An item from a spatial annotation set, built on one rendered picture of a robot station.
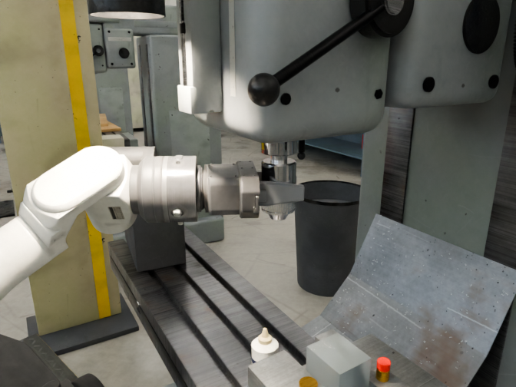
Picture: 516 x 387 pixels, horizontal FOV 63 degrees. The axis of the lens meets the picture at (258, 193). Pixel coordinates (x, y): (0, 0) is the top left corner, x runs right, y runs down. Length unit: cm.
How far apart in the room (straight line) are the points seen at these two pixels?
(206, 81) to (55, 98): 175
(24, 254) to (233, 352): 40
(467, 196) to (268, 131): 48
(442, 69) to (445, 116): 27
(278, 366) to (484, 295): 40
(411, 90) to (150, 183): 33
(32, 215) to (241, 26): 31
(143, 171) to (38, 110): 168
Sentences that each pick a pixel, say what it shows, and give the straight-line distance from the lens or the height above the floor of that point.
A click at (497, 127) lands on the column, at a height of 129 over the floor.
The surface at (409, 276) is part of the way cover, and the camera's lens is 89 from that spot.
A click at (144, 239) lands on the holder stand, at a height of 100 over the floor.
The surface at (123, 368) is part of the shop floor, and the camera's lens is 227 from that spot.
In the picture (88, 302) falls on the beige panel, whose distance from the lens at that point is 253.
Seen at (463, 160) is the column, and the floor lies 123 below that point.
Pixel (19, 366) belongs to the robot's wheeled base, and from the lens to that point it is 146.
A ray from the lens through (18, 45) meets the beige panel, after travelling 219.
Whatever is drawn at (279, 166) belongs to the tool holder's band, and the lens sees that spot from 55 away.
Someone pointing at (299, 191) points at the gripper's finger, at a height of 123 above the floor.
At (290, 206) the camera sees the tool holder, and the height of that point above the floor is 121.
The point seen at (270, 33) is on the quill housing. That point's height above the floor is 142.
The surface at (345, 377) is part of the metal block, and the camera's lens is 54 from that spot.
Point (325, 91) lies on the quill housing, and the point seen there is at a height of 137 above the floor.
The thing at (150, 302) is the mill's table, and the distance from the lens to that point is 94.
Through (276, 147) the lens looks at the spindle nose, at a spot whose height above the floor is 129.
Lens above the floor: 140
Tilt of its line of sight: 18 degrees down
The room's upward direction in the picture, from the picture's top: straight up
